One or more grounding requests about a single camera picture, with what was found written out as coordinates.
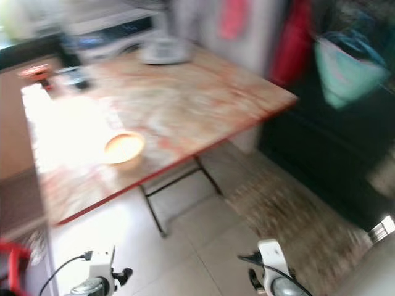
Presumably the small red container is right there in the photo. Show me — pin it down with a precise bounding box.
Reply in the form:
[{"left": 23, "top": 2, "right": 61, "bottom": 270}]
[{"left": 19, "top": 65, "right": 53, "bottom": 93}]

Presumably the red stool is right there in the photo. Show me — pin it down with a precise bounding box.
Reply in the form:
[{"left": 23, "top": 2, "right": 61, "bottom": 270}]
[{"left": 0, "top": 240, "right": 25, "bottom": 296}]

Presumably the beige bowl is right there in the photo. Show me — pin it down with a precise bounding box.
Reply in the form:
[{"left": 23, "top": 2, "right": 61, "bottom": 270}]
[{"left": 102, "top": 131, "right": 146, "bottom": 166}]

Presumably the white kitchen appliance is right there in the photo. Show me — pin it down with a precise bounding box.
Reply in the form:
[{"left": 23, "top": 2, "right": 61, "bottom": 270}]
[{"left": 62, "top": 12, "right": 155, "bottom": 59}]

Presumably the marble pattern folding table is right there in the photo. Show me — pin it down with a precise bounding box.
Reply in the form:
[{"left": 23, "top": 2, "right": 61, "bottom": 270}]
[{"left": 20, "top": 46, "right": 298, "bottom": 238}]

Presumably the white kitchen scale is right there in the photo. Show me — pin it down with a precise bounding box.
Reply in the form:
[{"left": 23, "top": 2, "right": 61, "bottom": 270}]
[{"left": 139, "top": 37, "right": 192, "bottom": 65}]

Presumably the pink hanging item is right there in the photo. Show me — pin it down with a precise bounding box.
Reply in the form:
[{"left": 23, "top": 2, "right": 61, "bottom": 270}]
[{"left": 219, "top": 0, "right": 249, "bottom": 41}]

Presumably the brown patterned rug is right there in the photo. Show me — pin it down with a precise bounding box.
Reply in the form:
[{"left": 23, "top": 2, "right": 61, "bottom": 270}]
[{"left": 225, "top": 173, "right": 371, "bottom": 290}]

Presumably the red hanging cloth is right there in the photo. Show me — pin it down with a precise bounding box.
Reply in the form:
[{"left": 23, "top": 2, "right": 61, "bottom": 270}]
[{"left": 268, "top": 0, "right": 312, "bottom": 87}]

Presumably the teal bag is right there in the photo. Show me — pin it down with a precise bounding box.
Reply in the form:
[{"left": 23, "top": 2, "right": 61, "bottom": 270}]
[{"left": 314, "top": 34, "right": 389, "bottom": 110}]

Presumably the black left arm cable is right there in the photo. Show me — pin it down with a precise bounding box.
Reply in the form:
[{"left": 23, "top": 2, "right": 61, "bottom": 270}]
[{"left": 37, "top": 252, "right": 94, "bottom": 296}]

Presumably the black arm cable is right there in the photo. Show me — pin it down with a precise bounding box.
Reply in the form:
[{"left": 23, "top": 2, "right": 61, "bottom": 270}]
[
  {"left": 37, "top": 252, "right": 94, "bottom": 296},
  {"left": 238, "top": 253, "right": 264, "bottom": 267}
]

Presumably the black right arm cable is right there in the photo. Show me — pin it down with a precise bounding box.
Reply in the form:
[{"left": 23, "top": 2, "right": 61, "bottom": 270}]
[{"left": 238, "top": 253, "right": 264, "bottom": 267}]

